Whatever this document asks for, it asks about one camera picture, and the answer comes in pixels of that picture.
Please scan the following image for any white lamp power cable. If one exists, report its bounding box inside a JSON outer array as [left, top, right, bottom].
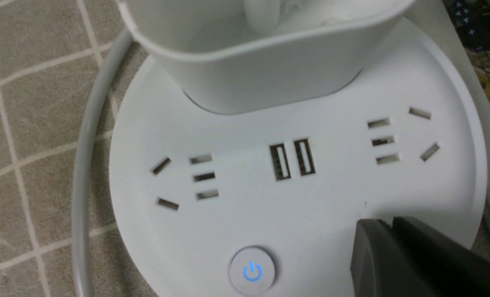
[[71, 27, 135, 297]]

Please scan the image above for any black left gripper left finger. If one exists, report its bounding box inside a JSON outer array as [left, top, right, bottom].
[[350, 219, 443, 297]]

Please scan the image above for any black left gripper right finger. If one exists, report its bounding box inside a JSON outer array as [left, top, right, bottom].
[[392, 217, 490, 297]]

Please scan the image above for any white desk lamp with sockets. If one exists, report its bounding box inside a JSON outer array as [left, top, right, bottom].
[[109, 0, 488, 297]]

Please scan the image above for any grey checked tablecloth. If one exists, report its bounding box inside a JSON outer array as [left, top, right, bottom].
[[0, 0, 159, 297]]

